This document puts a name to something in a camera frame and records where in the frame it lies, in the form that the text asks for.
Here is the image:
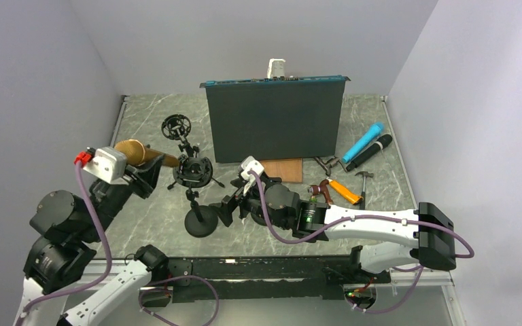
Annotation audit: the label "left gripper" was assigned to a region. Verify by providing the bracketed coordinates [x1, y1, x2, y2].
[82, 144, 167, 240]

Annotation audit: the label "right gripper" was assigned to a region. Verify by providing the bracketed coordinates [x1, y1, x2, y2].
[209, 177, 290, 230]

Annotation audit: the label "gold handheld microphone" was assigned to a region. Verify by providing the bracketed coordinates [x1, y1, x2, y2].
[114, 139, 180, 168]

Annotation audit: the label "black tripod shock mount stand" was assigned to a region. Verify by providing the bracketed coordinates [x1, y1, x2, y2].
[161, 114, 225, 190]

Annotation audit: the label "blue handheld microphone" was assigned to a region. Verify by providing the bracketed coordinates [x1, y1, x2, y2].
[341, 122, 384, 164]

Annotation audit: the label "black condenser microphone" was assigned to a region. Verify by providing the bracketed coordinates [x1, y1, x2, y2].
[345, 134, 393, 172]

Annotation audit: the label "black round base mic stand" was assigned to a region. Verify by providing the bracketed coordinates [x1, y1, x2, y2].
[250, 212, 266, 226]

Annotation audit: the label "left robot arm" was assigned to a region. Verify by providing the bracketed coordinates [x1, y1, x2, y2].
[14, 154, 166, 325]

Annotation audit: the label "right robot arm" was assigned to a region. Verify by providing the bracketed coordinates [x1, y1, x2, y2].
[210, 183, 457, 282]

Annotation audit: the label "brown wooden board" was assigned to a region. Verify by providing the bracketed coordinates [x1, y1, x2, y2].
[260, 158, 302, 183]

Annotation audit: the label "dark grey upright panel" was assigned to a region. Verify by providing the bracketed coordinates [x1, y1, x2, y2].
[200, 75, 350, 164]

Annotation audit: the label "maroon spray nozzle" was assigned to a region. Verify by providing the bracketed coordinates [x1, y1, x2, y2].
[308, 179, 334, 205]

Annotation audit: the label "metal locking pliers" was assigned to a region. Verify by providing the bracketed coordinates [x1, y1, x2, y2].
[313, 156, 347, 177]

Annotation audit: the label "orange utility knife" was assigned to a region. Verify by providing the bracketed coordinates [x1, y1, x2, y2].
[327, 178, 363, 205]

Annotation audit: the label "small black hammer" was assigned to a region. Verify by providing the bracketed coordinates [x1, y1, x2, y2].
[355, 170, 375, 210]

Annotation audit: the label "white device behind panel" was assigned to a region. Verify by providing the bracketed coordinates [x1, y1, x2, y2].
[266, 58, 286, 79]

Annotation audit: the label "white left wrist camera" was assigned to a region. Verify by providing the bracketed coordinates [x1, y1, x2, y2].
[83, 147, 127, 185]

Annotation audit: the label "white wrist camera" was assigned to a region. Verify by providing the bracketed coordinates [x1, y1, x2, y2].
[239, 156, 264, 195]
[83, 147, 127, 185]

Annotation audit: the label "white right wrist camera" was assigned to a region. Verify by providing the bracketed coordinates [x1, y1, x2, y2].
[239, 156, 264, 195]

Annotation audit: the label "black front rail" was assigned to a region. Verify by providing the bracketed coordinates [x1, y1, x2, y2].
[167, 255, 391, 303]

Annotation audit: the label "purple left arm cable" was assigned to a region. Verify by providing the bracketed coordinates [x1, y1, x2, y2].
[18, 162, 114, 321]

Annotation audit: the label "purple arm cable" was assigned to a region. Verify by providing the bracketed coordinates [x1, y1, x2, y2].
[248, 170, 475, 316]
[18, 162, 114, 321]

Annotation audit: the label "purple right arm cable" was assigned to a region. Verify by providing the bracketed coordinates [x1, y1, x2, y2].
[248, 170, 475, 316]

